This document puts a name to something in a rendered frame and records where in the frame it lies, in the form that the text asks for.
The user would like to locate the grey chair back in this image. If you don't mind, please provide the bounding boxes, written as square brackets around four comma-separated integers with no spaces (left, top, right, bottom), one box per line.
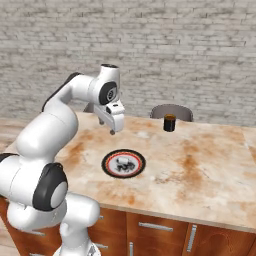
[149,103,195,123]

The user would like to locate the black cup of hot chocolate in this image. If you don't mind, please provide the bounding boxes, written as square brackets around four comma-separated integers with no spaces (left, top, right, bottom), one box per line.
[162,113,177,133]

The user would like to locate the black red rimmed plate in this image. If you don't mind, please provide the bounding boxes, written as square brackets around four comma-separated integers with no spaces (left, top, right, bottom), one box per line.
[101,148,147,179]

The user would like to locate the white marshmallow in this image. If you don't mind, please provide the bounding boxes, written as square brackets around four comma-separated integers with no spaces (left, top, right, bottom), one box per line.
[116,156,131,168]

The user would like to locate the brown wooden cupboard door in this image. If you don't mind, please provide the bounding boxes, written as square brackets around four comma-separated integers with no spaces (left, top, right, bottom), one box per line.
[181,222,256,256]

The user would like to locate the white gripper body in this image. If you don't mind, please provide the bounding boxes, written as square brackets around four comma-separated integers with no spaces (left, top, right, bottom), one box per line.
[93,103,126,133]

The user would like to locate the brown wooden drawer front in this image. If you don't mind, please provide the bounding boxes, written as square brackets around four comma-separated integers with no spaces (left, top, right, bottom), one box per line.
[85,206,128,256]
[125,211,190,256]

